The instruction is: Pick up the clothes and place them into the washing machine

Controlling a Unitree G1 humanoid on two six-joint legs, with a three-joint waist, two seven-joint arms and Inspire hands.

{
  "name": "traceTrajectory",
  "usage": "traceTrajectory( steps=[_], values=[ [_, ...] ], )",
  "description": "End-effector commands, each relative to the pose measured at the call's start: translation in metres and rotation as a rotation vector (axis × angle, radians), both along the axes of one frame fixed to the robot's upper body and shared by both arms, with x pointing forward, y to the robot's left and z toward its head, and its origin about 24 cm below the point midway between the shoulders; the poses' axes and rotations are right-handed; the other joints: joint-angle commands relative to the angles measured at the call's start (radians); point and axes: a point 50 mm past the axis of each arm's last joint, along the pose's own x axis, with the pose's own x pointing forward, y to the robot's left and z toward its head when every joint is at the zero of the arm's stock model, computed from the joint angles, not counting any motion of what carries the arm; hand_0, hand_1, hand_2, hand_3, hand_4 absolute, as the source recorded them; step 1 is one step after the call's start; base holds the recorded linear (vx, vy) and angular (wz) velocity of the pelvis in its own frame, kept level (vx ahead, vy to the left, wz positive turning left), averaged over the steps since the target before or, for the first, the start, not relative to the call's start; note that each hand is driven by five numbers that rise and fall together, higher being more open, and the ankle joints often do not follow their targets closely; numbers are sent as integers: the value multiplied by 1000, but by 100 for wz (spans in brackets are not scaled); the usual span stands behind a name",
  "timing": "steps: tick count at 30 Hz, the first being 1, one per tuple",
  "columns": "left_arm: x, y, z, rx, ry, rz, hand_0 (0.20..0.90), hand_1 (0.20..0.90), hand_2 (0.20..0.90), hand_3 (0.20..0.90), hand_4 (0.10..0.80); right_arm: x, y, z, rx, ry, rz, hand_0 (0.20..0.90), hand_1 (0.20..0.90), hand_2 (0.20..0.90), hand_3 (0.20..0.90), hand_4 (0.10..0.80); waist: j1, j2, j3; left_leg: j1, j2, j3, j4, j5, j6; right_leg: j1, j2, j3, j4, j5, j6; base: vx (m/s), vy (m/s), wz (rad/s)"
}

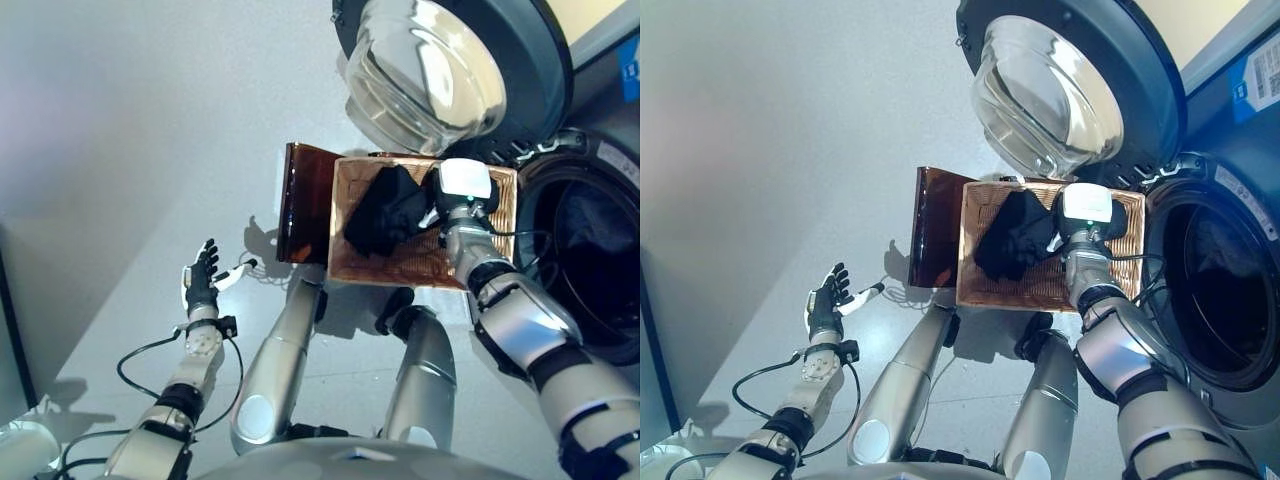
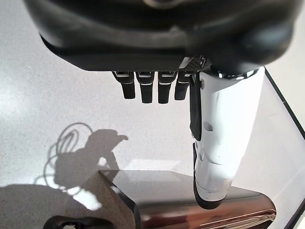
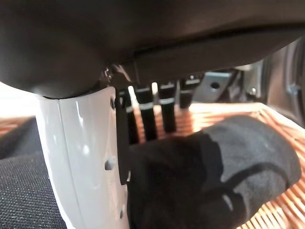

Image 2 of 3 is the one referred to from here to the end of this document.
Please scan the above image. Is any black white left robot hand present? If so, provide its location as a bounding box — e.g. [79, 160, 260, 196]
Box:
[23, 0, 300, 210]

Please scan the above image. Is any silver left robot leg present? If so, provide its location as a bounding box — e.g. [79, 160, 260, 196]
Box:
[43, 215, 101, 229]

